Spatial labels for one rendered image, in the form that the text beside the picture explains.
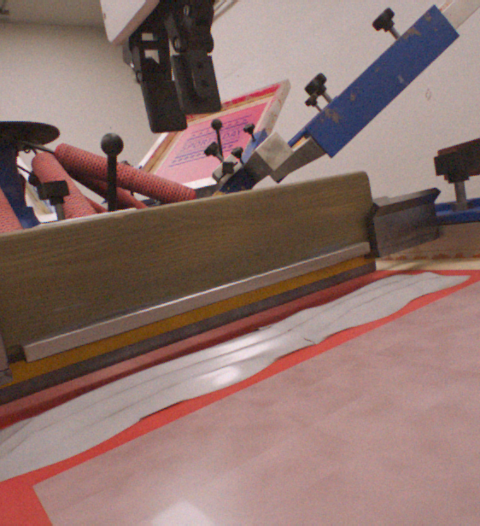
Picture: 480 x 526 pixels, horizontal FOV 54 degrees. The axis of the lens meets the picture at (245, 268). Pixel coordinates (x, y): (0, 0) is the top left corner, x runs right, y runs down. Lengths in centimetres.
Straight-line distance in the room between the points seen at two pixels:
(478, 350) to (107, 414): 19
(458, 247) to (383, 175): 229
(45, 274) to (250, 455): 18
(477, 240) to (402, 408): 33
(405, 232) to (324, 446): 33
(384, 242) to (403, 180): 226
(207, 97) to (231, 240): 10
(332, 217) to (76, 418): 28
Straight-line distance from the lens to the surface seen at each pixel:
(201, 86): 35
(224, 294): 34
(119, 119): 495
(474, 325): 30
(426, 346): 27
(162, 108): 40
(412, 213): 50
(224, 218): 36
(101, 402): 27
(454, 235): 52
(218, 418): 23
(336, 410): 21
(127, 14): 39
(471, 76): 252
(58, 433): 25
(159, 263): 33
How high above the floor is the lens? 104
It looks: 7 degrees down
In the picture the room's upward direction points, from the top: 12 degrees counter-clockwise
